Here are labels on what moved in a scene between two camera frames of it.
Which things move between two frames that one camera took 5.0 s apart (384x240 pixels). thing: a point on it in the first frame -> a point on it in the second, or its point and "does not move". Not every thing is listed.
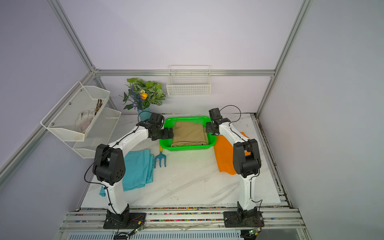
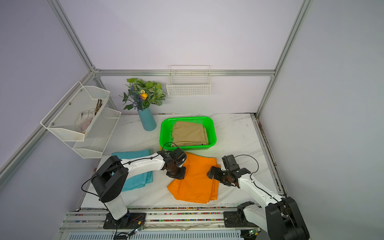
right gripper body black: [210, 126] -> [221, 175]
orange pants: [224, 154] -> [196, 186]
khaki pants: [187, 133] does not move
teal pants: [139, 170] does not move
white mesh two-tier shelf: [82, 120] does not move
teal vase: [144, 115] does not move
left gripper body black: [163, 134] -> [176, 172]
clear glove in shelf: [84, 119] does not move
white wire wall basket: [189, 80] does not move
